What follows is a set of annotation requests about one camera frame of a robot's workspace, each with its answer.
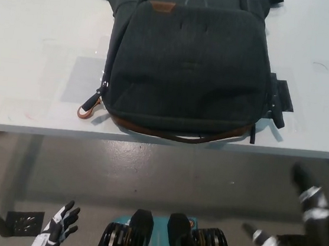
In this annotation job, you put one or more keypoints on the dark grey fabric backpack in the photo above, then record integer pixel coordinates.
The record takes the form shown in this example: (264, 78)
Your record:
(188, 72)

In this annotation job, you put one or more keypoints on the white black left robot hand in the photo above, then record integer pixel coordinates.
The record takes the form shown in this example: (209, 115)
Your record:
(59, 221)

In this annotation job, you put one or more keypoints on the black perforated floor plate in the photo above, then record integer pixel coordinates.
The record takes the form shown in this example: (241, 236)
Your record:
(25, 223)

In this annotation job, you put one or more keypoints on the black tape patch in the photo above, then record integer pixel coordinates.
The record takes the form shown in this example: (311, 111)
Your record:
(285, 96)

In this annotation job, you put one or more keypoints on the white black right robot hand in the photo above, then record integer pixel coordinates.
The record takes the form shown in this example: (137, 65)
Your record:
(317, 217)

